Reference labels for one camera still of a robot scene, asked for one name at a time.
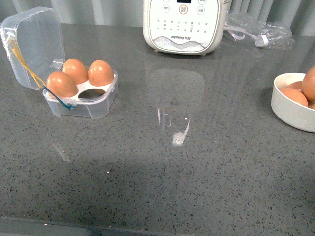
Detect brown egg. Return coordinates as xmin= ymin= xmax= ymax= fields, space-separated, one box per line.
xmin=62 ymin=59 xmax=88 ymax=84
xmin=302 ymin=66 xmax=315 ymax=101
xmin=309 ymin=103 xmax=315 ymax=110
xmin=287 ymin=81 xmax=302 ymax=92
xmin=46 ymin=71 xmax=78 ymax=98
xmin=88 ymin=60 xmax=114 ymax=87
xmin=280 ymin=88 xmax=308 ymax=107

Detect clear plastic bag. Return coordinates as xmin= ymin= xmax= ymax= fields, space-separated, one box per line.
xmin=223 ymin=12 xmax=295 ymax=51

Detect clear plastic egg box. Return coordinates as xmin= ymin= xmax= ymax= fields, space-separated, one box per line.
xmin=0 ymin=7 xmax=118 ymax=119

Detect brown egg in bowl back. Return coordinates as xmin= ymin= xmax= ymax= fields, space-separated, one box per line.
xmin=287 ymin=81 xmax=302 ymax=92

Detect yellow and blue string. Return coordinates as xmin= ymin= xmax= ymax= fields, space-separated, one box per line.
xmin=8 ymin=37 xmax=76 ymax=110

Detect white round bowl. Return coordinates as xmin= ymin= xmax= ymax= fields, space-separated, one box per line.
xmin=271 ymin=73 xmax=315 ymax=133

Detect white Joyoung kitchen appliance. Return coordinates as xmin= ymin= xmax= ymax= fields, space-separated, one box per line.
xmin=143 ymin=0 xmax=231 ymax=55

